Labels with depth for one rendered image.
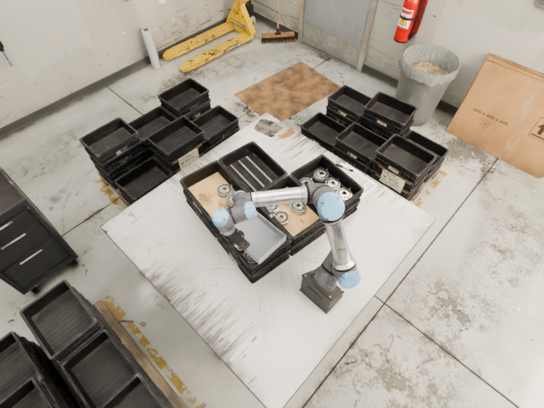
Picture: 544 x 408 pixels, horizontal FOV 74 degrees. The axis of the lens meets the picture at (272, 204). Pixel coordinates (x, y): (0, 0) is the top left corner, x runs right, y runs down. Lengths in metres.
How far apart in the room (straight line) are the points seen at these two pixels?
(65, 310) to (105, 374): 0.48
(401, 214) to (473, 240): 1.14
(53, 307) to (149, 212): 0.83
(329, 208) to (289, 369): 0.90
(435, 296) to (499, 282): 0.56
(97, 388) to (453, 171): 3.51
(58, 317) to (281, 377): 1.44
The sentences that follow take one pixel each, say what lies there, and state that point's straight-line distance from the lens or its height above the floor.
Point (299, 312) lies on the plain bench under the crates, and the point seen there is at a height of 0.70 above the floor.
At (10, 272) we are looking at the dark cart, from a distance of 3.15.
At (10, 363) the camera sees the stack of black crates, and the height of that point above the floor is 0.38.
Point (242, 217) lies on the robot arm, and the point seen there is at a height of 1.41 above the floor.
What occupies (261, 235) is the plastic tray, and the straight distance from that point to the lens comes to 1.94.
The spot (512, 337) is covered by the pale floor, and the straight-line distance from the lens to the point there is 3.33.
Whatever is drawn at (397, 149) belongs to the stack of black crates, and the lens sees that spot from 3.32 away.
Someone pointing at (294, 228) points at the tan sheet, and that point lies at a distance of 2.23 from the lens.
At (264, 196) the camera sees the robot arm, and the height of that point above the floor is 1.37.
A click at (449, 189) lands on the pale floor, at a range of 3.87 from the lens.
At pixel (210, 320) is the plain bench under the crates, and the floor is 0.70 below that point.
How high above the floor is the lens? 2.71
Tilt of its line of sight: 54 degrees down
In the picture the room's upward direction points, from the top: straight up
